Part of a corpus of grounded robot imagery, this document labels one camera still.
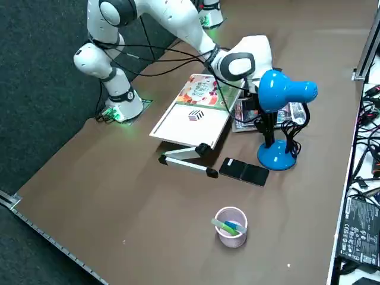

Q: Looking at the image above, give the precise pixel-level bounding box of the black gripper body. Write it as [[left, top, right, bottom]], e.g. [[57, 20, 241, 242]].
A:
[[245, 96, 268, 119]]

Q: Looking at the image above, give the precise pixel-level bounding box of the pink mesh pen cup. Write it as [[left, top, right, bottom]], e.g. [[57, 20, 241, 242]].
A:
[[214, 206, 249, 249]]

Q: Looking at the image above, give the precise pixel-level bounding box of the comic magazine in plastic sleeve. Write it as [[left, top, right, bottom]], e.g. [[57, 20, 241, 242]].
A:
[[231, 99, 308, 134]]

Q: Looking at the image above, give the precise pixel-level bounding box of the green-covered illustrated book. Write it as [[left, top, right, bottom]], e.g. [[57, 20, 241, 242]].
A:
[[175, 74, 246, 112]]

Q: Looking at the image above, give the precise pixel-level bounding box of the blue desk lamp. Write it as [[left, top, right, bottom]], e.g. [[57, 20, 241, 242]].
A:
[[256, 69, 319, 172]]

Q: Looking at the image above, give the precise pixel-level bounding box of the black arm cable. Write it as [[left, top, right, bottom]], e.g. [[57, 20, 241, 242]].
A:
[[88, 38, 247, 113]]

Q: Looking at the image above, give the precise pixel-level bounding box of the black folding phone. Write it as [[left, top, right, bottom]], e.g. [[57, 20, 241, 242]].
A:
[[218, 157, 271, 188]]

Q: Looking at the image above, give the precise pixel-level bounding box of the green marker pen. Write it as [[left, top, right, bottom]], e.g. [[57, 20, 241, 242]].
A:
[[210, 218, 240, 238]]

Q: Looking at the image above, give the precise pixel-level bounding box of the blue marker pen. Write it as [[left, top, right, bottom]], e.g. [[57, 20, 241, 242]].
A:
[[224, 220, 246, 233]]

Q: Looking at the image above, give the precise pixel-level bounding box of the black lamp power cable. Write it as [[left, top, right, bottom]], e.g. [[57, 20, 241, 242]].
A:
[[280, 119, 302, 160]]

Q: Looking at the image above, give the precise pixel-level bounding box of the white folding book stand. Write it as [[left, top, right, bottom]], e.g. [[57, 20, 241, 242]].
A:
[[148, 73, 247, 179]]

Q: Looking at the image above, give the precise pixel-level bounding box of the black labelled power adapter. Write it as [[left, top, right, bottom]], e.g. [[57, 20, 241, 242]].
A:
[[338, 195, 380, 265]]

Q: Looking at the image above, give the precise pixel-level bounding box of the aluminium profile rail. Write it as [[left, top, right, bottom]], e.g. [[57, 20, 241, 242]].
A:
[[351, 17, 380, 81]]

